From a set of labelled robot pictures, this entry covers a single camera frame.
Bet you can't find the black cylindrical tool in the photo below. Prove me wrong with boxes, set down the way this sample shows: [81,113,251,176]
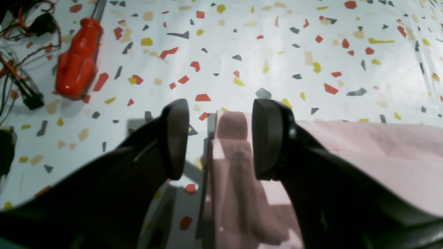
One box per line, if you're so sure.
[0,126,17,177]

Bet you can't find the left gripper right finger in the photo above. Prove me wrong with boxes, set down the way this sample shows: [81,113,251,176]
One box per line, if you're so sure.
[252,99,443,249]

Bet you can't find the terrazzo pattern tablecloth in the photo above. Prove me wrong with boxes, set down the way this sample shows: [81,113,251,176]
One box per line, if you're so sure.
[1,0,442,249]

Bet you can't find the coloured wire bundle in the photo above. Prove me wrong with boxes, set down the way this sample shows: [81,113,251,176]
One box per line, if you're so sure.
[0,0,63,111]

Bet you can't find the pink T-shirt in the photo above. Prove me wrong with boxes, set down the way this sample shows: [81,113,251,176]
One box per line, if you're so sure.
[206,101,442,249]

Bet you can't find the red-handled screwdriver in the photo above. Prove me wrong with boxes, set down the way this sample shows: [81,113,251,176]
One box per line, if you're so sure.
[55,0,107,100]

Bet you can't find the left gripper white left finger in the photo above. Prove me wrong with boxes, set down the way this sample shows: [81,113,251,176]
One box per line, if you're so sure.
[1,99,189,249]

